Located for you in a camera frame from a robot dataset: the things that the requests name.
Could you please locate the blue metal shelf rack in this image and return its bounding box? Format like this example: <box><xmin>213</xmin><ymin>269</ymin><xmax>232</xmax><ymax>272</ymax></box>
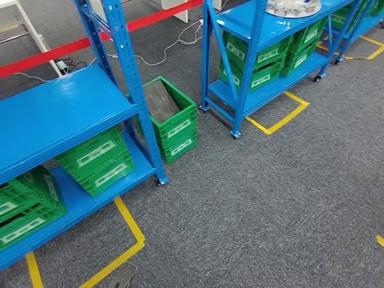
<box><xmin>328</xmin><ymin>0</ymin><xmax>384</xmax><ymax>65</ymax></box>
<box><xmin>199</xmin><ymin>0</ymin><xmax>365</xmax><ymax>140</ymax></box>
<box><xmin>0</xmin><ymin>0</ymin><xmax>168</xmax><ymax>271</ymax></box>

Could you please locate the white desk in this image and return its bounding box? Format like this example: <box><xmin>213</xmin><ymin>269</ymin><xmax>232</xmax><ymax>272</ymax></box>
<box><xmin>160</xmin><ymin>0</ymin><xmax>189</xmax><ymax>24</ymax></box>
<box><xmin>0</xmin><ymin>0</ymin><xmax>63</xmax><ymax>77</ymax></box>

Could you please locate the grey plastic wheel hubcap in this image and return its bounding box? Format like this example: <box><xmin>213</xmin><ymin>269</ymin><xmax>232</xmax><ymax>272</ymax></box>
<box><xmin>266</xmin><ymin>0</ymin><xmax>322</xmax><ymax>19</ymax></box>

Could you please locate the red barrier belt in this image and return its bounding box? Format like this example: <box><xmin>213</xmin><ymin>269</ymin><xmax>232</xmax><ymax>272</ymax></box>
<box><xmin>0</xmin><ymin>0</ymin><xmax>203</xmax><ymax>79</ymax></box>

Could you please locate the white extension cable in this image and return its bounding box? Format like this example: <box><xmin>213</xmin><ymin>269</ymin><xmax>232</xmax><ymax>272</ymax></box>
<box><xmin>90</xmin><ymin>19</ymin><xmax>204</xmax><ymax>67</ymax></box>

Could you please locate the black floor cable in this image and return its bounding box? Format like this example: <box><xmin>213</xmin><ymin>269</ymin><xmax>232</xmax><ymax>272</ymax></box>
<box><xmin>61</xmin><ymin>57</ymin><xmax>88</xmax><ymax>73</ymax></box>

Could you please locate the white floor cable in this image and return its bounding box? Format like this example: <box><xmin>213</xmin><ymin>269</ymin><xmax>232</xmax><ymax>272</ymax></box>
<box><xmin>13</xmin><ymin>72</ymin><xmax>51</xmax><ymax>83</ymax></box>

